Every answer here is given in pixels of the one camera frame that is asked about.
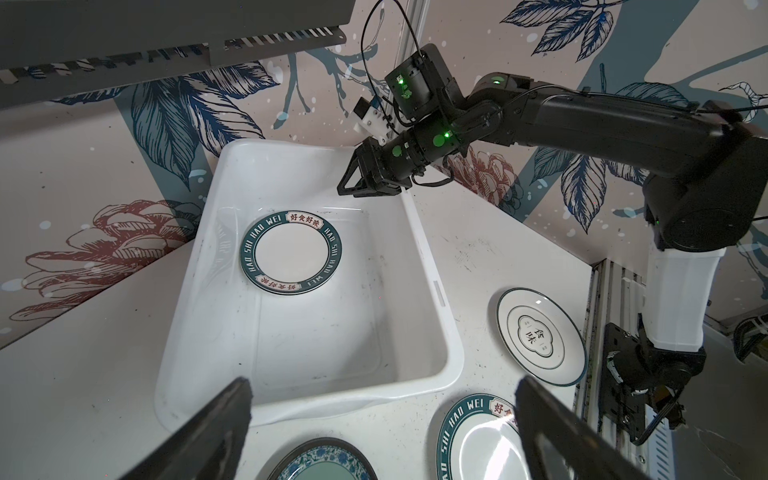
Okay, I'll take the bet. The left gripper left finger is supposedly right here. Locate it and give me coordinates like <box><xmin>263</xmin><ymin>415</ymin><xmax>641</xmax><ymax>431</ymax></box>
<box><xmin>122</xmin><ymin>377</ymin><xmax>252</xmax><ymax>480</ymax></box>

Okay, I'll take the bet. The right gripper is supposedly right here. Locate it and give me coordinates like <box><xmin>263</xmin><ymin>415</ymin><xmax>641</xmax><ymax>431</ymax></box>
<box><xmin>337</xmin><ymin>122</ymin><xmax>469</xmax><ymax>198</ymax></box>

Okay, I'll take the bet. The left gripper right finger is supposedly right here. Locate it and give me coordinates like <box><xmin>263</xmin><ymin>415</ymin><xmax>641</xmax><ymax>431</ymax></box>
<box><xmin>515</xmin><ymin>376</ymin><xmax>647</xmax><ymax>480</ymax></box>

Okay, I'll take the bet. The green rim plate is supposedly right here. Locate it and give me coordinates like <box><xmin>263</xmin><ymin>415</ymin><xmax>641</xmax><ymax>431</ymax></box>
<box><xmin>239</xmin><ymin>210</ymin><xmax>343</xmax><ymax>296</ymax></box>
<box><xmin>435</xmin><ymin>393</ymin><xmax>530</xmax><ymax>480</ymax></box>

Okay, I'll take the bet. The white plate thin green ring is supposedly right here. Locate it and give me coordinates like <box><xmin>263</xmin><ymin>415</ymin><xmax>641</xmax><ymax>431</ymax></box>
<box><xmin>496</xmin><ymin>287</ymin><xmax>589</xmax><ymax>388</ymax></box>

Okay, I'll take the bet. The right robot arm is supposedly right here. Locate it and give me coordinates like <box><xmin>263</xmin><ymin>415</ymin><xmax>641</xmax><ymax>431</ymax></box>
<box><xmin>337</xmin><ymin>73</ymin><xmax>767</xmax><ymax>416</ymax></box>

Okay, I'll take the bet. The white plastic bin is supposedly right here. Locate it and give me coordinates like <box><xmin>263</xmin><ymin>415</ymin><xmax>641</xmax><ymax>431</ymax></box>
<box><xmin>155</xmin><ymin>140</ymin><xmax>464</xmax><ymax>430</ymax></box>

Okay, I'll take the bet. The green rim plate front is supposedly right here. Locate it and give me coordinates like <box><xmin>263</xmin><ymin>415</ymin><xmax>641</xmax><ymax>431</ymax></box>
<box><xmin>435</xmin><ymin>393</ymin><xmax>530</xmax><ymax>480</ymax></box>

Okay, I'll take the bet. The teal patterned small plate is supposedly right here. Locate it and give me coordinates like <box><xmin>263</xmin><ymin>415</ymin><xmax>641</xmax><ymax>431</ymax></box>
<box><xmin>268</xmin><ymin>437</ymin><xmax>378</xmax><ymax>480</ymax></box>

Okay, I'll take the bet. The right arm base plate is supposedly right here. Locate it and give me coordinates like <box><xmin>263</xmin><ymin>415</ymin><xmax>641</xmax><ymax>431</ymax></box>
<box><xmin>598</xmin><ymin>323</ymin><xmax>685</xmax><ymax>446</ymax></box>

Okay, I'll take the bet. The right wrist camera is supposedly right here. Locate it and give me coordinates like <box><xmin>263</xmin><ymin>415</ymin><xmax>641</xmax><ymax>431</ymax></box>
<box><xmin>353</xmin><ymin>43</ymin><xmax>463</xmax><ymax>145</ymax></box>

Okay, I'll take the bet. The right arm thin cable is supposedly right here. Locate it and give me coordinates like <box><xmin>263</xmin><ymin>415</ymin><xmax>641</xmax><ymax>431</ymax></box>
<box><xmin>359</xmin><ymin>0</ymin><xmax>424</xmax><ymax>115</ymax></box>

